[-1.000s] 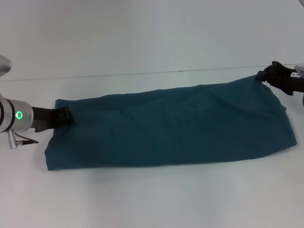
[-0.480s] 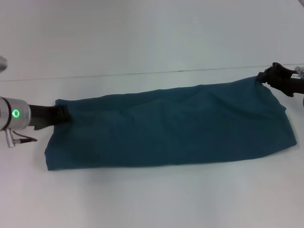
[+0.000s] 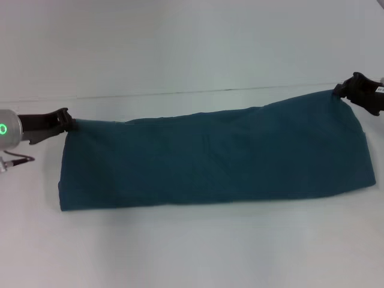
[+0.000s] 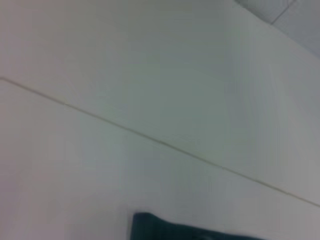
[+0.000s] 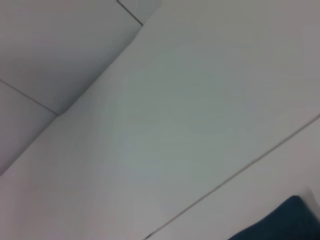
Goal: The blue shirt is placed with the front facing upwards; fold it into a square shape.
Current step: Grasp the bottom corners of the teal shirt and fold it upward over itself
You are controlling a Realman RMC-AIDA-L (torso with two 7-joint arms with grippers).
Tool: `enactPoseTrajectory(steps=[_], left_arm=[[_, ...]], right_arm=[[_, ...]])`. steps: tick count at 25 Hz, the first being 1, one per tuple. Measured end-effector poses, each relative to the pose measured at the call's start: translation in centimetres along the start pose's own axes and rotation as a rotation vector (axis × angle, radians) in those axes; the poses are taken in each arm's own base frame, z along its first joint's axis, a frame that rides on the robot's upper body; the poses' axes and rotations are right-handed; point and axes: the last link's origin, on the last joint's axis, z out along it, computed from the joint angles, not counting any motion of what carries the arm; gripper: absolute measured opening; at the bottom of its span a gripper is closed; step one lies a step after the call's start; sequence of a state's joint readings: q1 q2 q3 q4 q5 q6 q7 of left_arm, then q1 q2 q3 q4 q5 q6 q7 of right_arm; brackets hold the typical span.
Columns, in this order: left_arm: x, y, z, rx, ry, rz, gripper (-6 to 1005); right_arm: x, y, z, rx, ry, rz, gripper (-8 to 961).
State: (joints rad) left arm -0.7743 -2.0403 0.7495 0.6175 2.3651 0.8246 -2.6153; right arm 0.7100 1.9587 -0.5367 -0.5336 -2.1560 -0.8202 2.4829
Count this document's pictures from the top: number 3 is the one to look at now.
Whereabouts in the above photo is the left gripper cable with plug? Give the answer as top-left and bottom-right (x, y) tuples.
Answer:
(0, 149), (36, 173)

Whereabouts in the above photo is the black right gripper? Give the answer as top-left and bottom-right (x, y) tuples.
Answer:
(333, 71), (384, 116)

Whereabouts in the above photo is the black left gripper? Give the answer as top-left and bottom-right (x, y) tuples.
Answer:
(17, 107), (79, 146)

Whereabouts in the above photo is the teal blue printed T-shirt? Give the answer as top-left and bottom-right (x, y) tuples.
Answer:
(58, 89), (377, 212)

